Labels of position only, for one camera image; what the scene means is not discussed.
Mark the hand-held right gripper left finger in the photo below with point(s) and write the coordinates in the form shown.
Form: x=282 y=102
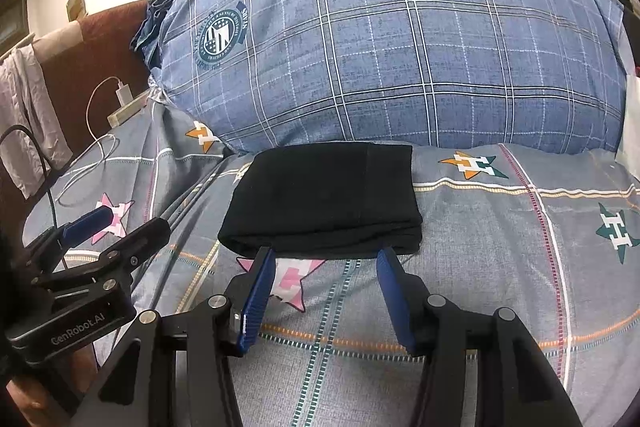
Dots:
x=257 y=297

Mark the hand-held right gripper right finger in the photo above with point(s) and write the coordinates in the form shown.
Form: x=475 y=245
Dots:
x=395 y=302

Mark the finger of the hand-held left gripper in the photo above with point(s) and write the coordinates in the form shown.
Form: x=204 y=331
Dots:
x=87 y=222
x=140 y=242

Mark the black pants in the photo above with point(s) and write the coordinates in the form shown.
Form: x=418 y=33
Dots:
x=325 y=197

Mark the grey star-print bed sheet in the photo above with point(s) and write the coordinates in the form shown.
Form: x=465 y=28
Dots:
x=500 y=257

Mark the beige power strip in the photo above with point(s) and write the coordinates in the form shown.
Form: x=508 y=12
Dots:
x=127 y=112

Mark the pale hanging cloth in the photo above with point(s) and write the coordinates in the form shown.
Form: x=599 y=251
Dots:
x=30 y=117

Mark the white charger plug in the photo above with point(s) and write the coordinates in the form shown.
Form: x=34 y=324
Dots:
x=123 y=93

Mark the brown bed board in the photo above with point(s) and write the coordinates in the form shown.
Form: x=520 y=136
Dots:
x=100 y=42

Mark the blue plaid pillow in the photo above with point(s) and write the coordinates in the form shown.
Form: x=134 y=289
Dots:
x=400 y=47

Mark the white paper bag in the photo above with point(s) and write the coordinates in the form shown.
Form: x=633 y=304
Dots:
x=631 y=127

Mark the dark framed wall picture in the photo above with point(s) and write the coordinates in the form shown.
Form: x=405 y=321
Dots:
x=12 y=22

